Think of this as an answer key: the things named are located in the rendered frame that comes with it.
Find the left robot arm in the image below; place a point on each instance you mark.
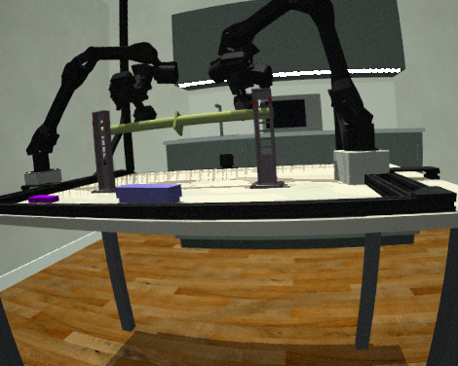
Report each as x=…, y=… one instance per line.
x=239, y=36

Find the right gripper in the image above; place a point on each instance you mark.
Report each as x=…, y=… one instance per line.
x=125, y=89

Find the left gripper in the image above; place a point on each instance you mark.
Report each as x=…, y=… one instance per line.
x=238, y=78

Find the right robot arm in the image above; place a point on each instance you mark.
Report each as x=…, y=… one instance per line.
x=73, y=76

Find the purple flat block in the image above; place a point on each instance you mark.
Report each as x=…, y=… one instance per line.
x=43, y=198

